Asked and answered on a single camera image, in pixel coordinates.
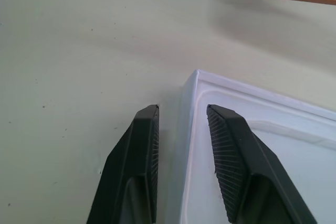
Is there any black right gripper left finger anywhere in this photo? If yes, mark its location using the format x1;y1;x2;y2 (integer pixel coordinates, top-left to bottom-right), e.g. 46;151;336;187
86;104;160;224

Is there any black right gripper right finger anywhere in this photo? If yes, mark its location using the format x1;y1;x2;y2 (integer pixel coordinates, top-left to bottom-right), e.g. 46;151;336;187
206;104;318;224

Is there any white plastic tray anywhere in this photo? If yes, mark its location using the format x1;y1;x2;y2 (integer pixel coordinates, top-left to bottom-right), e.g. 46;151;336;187
175;69;336;224

